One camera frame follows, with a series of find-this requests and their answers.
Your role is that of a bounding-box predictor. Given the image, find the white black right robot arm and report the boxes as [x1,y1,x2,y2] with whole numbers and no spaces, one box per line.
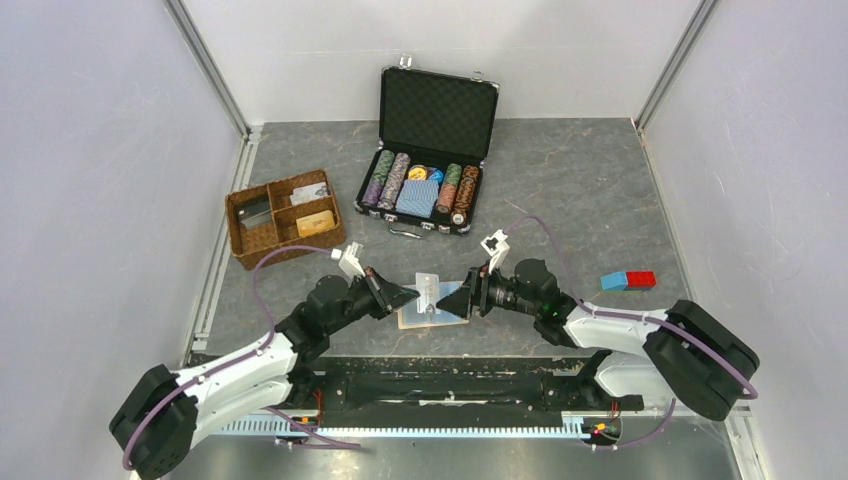
[436,259,760,421]

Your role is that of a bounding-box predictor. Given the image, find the gold card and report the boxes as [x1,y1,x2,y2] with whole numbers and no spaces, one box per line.
[295,209,336,238]

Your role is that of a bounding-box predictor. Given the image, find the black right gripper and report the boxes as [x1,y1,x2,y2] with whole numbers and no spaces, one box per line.
[436,260,539,320]

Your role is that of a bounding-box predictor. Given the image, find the red toy brick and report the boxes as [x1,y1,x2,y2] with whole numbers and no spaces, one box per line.
[625,270,657,291]

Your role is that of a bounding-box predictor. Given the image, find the right aluminium frame post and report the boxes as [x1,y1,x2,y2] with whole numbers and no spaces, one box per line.
[633,0,720,136]

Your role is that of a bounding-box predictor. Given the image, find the purple grey chip stack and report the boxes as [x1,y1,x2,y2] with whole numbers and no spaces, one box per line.
[377,153,410,209]

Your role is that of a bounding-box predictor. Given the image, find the dark card in basket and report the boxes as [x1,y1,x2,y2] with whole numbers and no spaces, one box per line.
[236,196,272,229]

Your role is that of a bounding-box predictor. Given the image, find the red green chip stack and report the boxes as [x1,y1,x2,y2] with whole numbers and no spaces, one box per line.
[435,163,463,214]

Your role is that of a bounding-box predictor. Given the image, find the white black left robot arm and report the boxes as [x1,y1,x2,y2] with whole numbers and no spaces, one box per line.
[109,267,419,479]

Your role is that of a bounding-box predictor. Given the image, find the brown woven divided basket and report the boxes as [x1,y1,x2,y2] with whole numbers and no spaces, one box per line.
[225,169,347,271]

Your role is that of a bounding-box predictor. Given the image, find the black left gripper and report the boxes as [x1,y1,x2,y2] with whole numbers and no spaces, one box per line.
[325,265,419,335]

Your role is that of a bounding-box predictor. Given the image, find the aluminium frame post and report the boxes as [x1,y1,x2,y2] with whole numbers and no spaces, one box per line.
[633,0,720,136]
[163,0,251,139]

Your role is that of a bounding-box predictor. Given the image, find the black poker chip case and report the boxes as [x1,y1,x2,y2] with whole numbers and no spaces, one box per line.
[354,55,500,236]

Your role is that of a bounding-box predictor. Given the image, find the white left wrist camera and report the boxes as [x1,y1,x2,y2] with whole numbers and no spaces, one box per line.
[330,242,366,280]

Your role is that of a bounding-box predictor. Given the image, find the yellow dealer button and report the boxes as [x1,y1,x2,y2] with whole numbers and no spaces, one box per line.
[407,165,429,180]

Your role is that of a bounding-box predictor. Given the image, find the brown orange chip stack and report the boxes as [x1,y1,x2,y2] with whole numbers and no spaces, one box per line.
[451,165,480,226]

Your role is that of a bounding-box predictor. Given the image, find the blue toy brick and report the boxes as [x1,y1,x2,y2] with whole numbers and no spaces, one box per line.
[600,271,629,291]

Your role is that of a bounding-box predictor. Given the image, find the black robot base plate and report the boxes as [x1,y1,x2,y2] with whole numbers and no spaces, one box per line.
[278,354,644,428]

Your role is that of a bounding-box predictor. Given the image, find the white slotted cable duct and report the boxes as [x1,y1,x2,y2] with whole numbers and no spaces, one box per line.
[214,413,591,441]

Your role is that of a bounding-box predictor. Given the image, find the blue playing card deck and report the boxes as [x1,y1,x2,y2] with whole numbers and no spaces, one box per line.
[394,180,440,218]

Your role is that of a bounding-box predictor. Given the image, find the purple green chip stack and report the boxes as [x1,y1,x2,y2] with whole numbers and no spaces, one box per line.
[362,150,396,206]

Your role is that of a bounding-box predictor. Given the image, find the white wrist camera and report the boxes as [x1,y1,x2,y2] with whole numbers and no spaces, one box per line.
[480,229,510,271]
[330,242,366,280]

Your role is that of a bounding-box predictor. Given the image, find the left aluminium frame post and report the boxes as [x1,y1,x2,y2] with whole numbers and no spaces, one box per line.
[163,0,251,139]

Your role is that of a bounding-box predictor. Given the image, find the blue dealer button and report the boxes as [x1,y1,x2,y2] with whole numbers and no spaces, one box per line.
[427,169,444,184]

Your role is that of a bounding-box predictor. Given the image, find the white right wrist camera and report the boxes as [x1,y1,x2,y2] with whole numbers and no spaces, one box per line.
[480,229,510,271]

